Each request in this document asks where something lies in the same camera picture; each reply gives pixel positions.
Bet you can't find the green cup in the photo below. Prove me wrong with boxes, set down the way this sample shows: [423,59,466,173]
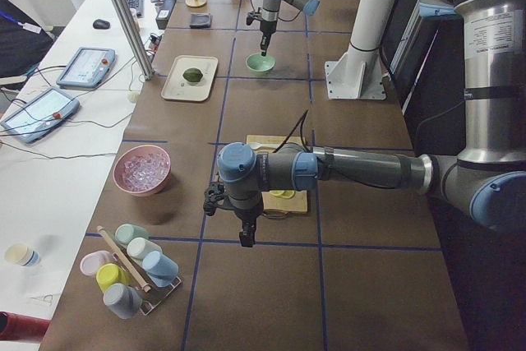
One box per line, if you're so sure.
[114,224,150,247]

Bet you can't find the wooden rack rod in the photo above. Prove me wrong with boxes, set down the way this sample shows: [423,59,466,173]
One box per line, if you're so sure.
[96,225,153,293]

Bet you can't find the paper cup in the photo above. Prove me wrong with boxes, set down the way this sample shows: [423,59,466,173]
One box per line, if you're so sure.
[4,243,40,267]

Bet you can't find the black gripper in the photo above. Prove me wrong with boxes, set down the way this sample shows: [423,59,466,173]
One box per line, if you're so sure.
[234,201,263,247]
[260,20,277,57]

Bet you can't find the blue cup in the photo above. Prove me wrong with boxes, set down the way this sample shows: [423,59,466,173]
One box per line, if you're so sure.
[142,251,179,287]

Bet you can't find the person in black shirt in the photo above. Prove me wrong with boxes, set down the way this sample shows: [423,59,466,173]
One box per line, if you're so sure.
[1,0,53,77]

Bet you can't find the green avocado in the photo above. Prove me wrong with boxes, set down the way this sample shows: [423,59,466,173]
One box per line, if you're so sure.
[182,67,204,85]

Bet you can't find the wooden cutting board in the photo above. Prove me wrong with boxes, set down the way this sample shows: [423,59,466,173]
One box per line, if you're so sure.
[246,135,308,218]

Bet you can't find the pink cup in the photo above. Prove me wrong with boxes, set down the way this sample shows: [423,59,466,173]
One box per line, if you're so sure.
[79,250,113,277]

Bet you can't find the black computer mouse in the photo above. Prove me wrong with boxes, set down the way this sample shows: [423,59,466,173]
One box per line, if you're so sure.
[92,19,111,30]

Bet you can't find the white cup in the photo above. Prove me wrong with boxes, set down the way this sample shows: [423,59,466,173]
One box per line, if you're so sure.
[127,237,162,264]

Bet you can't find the near teach pendant tablet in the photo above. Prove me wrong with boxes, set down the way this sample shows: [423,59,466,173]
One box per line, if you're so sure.
[1,86,81,144]

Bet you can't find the black power box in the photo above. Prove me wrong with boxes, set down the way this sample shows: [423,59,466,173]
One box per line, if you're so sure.
[155,0,176,30]

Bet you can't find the aluminium frame post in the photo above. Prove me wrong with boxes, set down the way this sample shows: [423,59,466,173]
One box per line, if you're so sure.
[111,0,155,81]

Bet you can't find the red object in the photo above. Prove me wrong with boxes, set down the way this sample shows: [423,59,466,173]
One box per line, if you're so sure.
[1,312,50,343]

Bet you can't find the green bowl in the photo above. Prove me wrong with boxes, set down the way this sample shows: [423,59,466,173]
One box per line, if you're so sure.
[246,53,275,76]

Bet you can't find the yellow cup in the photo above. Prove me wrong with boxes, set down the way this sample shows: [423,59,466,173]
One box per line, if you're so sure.
[95,263,130,293]

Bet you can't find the pink bowl with ice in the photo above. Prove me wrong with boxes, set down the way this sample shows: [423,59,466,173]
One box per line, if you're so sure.
[113,145,171,196]

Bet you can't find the clear acrylic cup rack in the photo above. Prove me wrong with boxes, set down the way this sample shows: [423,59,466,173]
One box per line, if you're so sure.
[134,272,182,316]

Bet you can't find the white pillar mount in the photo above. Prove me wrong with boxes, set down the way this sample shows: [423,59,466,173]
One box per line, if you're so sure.
[325,0,395,100]

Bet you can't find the teach pendant tablet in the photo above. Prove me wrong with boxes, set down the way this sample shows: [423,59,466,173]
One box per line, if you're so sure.
[1,86,81,144]
[56,47,116,90]

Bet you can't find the far teach pendant tablet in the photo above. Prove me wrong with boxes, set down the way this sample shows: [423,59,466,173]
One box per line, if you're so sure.
[56,47,116,90]

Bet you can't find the grey cup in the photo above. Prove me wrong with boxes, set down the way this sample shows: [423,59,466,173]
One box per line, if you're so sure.
[103,283,142,319]

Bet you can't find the lemon slice lower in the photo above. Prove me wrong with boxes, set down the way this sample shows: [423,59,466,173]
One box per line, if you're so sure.
[282,190,295,199]

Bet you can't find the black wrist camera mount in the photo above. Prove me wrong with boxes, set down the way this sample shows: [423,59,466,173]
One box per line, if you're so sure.
[246,7,262,25]
[203,181,233,216]

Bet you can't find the beige rabbit tray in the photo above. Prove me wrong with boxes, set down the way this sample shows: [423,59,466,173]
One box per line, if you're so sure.
[160,55,219,102]

